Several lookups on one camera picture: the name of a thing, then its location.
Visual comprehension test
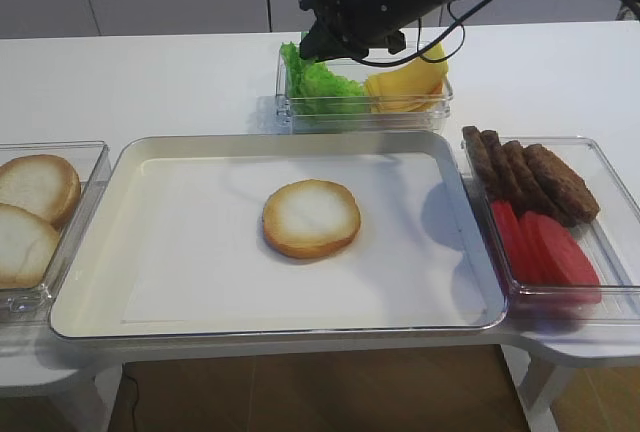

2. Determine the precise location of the white metal tray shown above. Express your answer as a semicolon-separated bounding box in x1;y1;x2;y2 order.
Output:
50;132;507;342

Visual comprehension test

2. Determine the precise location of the middle red tomato slice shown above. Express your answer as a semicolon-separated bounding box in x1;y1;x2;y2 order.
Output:
519;211;563;286

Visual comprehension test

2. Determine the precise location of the upright yellow cheese slice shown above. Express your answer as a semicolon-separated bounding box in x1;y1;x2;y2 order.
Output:
378;43;449;96

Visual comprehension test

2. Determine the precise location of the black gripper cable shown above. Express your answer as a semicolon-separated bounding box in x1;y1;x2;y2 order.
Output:
309;0;640;66

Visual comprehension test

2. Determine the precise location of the brown meat patty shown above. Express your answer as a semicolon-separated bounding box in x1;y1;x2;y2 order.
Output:
524;144;600;223
462;126;504;201
480;130;526;216
502;140;577;227

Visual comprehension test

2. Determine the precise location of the back bun half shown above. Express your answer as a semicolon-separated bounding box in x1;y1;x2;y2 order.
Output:
1;154;81;229

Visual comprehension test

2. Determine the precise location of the front right bun half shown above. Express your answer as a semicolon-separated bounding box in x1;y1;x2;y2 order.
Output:
1;204;59;289

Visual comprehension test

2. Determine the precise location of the bun half on tray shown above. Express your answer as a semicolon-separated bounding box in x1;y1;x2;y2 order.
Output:
262;179;361;259

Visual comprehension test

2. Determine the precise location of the green lettuce leaf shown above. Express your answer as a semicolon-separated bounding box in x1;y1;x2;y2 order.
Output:
280;42;368;116

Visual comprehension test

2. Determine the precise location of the clear bun container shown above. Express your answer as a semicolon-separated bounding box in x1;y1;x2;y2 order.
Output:
1;141;111;325

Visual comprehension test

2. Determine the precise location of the leftmost brown meat patty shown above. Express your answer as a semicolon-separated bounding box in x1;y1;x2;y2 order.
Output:
462;126;504;201

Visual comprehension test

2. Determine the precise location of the front brown meat patty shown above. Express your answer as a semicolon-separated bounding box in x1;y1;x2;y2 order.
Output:
524;144;600;223

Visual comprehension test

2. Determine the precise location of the left red tomato slice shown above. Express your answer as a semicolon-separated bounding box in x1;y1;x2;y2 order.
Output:
490;200;540;285

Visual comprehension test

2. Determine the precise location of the yellow cheese slice stack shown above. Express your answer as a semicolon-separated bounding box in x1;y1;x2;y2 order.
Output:
364;71;446;114

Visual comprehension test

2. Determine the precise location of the white paper liner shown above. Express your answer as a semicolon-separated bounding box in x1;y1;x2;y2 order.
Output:
124;154;490;331

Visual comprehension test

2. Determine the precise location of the clear patty tomato container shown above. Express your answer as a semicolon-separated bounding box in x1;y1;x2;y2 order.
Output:
461;136;639;325

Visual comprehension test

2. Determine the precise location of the clear lettuce cheese container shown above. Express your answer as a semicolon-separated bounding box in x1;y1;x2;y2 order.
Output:
275;42;453;133

